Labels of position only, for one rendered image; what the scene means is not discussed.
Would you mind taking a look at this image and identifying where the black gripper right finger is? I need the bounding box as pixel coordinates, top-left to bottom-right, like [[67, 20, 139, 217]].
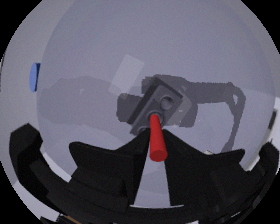
[[163, 129, 245, 206]]

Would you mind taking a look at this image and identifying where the red peg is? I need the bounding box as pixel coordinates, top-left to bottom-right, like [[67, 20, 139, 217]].
[[149, 115, 168, 163]]

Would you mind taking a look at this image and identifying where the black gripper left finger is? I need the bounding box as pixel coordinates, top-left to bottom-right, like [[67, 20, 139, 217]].
[[68, 127, 151, 205]]

